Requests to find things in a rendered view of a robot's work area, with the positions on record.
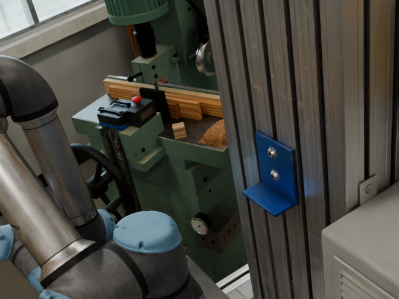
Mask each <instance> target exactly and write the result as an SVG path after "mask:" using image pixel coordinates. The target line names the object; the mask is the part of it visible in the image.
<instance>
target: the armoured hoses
mask: <svg viewBox="0 0 399 299"><path fill-rule="evenodd" d="M107 129H108V128H107V125H102V126H99V131H100V135H101V137H102V141H103V145H104V147H105V151H106V153H107V154H106V155H107V157H108V158H109V159H110V160H111V161H112V162H113V163H114V164H115V165H116V166H117V168H118V169H119V166H118V163H117V159H116V155H117V157H118V161H119V164H120V168H121V171H122V174H123V175H124V176H125V178H126V180H127V181H128V183H129V185H130V187H131V189H132V192H133V194H134V198H135V203H136V212H141V211H142V209H141V205H140V202H139V199H138V195H137V191H136V189H135V185H134V182H133V179H132V176H131V172H130V169H129V166H128V162H127V160H126V156H125V153H124V149H123V147H122V145H121V141H120V139H119V135H118V133H119V132H118V129H117V127H115V128H111V129H109V133H110V135H111V138H112V142H113V145H114V148H115V151H116V155H115V152H114V150H113V147H112V143H111V140H110V137H109V133H108V130H107ZM115 184H116V182H115ZM116 188H117V191H118V194H119V196H123V194H122V192H121V190H120V188H119V186H118V185H117V184H116ZM121 205H122V208H123V212H124V214H125V212H126V205H125V200H124V201H123V202H122V204H121ZM187 248H188V247H187V246H185V245H183V249H184V252H185V253H186V250H187Z"/></svg>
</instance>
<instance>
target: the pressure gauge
mask: <svg viewBox="0 0 399 299"><path fill-rule="evenodd" d="M190 223H191V226H192V228H193V229H194V230H195V231H196V232H197V233H198V234H201V235H207V234H209V231H210V230H211V229H212V227H213V222H212V220H211V218H210V217H209V216H208V215H206V214H205V213H202V212H199V213H197V214H196V215H195V216H194V217H193V218H192V219H191V221H190ZM200 225H202V226H200ZM198 226H200V227H198Z"/></svg>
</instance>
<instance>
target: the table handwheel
mask: <svg viewBox="0 0 399 299"><path fill-rule="evenodd" d="M70 146H71V148H72V150H73V153H79V154H83V155H86V156H88V157H90V158H92V159H93V160H94V161H96V162H97V165H96V172H95V175H93V176H92V177H91V178H89V179H88V180H87V181H85V182H86V183H87V186H88V189H89V191H90V192H91V196H92V198H93V199H98V198H100V199H101V200H102V201H103V202H104V203H105V205H106V206H107V205H108V204H109V203H110V200H109V199H108V198H107V196H106V195H105V192H106V191H107V190H108V184H109V183H110V182H112V181H113V180H114V181H115V182H116V184H117V185H118V186H119V188H120V190H121V192H122V194H123V197H124V200H125V205H126V212H125V215H124V216H123V217H121V215H120V214H119V212H118V211H117V210H115V211H113V212H112V214H113V215H114V216H116V219H115V220H114V222H115V224H117V223H118V222H119V221H120V220H121V219H123V218H125V217H126V216H128V215H131V214H133V213H135V212H136V203H135V198H134V194H133V192H132V189H131V187H130V185H129V183H128V181H127V180H126V178H125V176H124V175H123V174H122V171H121V168H120V165H118V166H119V169H118V168H117V166H116V165H115V164H114V163H113V162H112V161H111V160H110V159H109V158H107V156H105V155H104V154H102V153H101V152H100V151H98V150H96V149H95V148H93V147H91V146H88V145H85V144H79V143H73V144H70ZM102 167H103V168H104V169H105V170H106V171H105V172H104V173H102V174H101V172H102Z"/></svg>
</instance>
